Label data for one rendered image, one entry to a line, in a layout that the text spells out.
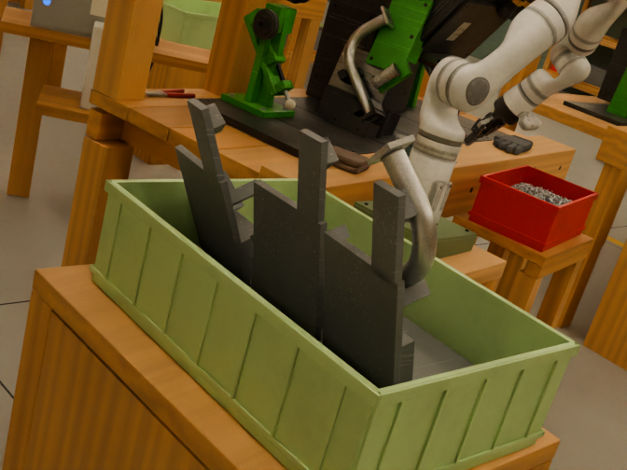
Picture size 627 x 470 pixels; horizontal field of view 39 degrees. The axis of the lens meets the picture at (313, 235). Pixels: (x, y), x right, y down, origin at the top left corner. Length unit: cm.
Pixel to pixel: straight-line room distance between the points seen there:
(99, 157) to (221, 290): 111
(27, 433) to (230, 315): 52
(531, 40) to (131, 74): 94
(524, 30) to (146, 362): 97
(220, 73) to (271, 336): 144
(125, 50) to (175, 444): 118
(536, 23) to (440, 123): 26
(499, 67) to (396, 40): 71
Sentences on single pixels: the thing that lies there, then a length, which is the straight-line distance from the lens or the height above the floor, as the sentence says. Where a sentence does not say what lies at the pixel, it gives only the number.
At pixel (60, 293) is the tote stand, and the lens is 140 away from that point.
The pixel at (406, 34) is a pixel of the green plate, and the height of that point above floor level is 117.
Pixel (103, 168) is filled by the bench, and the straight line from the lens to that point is 223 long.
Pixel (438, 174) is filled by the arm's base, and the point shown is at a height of 101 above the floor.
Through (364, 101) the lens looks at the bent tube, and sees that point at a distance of 237.
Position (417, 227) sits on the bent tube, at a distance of 105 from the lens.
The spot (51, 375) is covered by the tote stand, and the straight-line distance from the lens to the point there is 146.
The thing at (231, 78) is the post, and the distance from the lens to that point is 244.
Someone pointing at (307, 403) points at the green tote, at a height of 89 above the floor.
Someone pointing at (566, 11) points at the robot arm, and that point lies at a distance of 183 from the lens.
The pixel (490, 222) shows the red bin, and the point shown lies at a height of 82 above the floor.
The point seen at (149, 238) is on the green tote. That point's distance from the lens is 130.
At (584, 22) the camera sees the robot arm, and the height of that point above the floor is 134.
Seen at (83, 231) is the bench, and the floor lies 52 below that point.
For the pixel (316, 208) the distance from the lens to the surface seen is 117.
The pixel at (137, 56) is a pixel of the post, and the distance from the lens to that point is 218.
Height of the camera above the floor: 142
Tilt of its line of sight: 20 degrees down
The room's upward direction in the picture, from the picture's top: 16 degrees clockwise
